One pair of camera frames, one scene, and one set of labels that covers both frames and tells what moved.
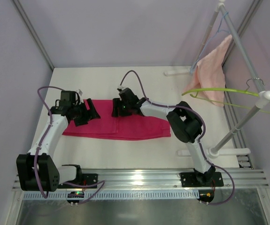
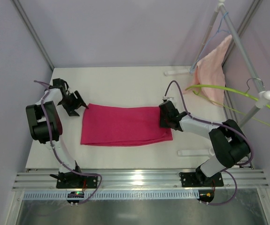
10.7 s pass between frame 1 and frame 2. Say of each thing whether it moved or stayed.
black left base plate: stayed
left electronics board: stayed
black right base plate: stayed
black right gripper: moved
